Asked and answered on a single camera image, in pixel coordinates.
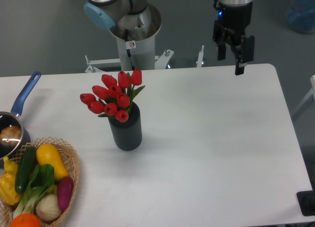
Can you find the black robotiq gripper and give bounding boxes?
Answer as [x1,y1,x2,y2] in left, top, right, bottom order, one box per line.
[213,1,255,75]

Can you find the red tulip bouquet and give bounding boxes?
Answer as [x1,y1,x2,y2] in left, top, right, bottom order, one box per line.
[80,68,145,123]

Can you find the dark grey ribbed vase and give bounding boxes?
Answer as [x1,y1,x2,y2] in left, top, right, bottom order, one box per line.
[108,102,142,151]

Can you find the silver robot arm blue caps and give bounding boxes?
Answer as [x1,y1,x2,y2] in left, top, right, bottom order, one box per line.
[84,0,255,75]

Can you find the blue plastic bag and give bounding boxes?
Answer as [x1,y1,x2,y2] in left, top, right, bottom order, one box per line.
[285,0,315,34]

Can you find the black device at table edge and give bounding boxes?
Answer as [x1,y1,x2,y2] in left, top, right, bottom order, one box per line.
[296,191,315,216]

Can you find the yellow squash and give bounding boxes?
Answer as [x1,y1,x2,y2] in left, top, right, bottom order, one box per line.
[36,143,68,181]

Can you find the purple eggplant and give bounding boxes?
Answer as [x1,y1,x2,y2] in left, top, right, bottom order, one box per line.
[57,176,74,211]

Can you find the green bok choy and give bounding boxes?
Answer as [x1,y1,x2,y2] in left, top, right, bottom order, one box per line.
[13,164,55,218]

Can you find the green cucumber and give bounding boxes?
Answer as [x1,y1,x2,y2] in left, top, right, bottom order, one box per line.
[15,146,36,194]

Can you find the brown bun in pan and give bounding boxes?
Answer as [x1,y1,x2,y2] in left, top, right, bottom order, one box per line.
[0,126,22,147]

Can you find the white garlic bulb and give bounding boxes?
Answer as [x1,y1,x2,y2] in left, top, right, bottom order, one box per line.
[35,194,62,222]

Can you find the yellow bell pepper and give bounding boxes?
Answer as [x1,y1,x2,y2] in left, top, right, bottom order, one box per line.
[0,157,22,205]

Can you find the orange fruit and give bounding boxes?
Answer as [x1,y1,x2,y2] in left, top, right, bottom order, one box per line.
[10,213,40,227]

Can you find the woven wicker basket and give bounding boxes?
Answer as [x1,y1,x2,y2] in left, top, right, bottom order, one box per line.
[9,137,80,227]

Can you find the white furniture frame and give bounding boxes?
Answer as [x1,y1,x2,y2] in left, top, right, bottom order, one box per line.
[291,75,315,121]

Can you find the blue handled saucepan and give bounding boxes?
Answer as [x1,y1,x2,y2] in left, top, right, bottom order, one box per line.
[0,71,41,168]

